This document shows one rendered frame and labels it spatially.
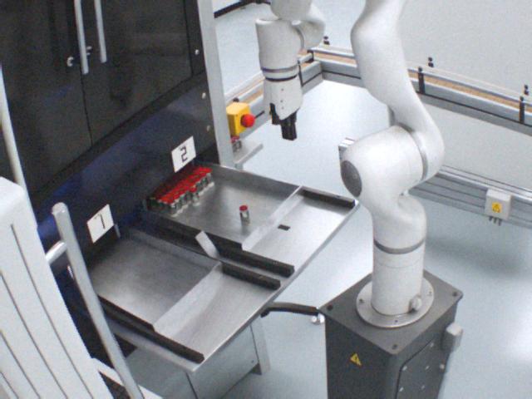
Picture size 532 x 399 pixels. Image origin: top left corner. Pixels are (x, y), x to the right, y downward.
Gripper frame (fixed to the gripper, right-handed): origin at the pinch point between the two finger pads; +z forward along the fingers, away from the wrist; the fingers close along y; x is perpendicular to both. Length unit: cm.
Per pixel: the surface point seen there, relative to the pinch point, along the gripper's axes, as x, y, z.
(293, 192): -2.4, -2.4, 18.7
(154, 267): -18.5, 34.6, 22.0
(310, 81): -39, -72, 22
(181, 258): -14.3, 28.4, 21.8
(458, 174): 18, -87, 55
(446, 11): -1, -144, 1
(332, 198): 6.3, -6.3, 20.5
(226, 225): -12.6, 12.4, 22.0
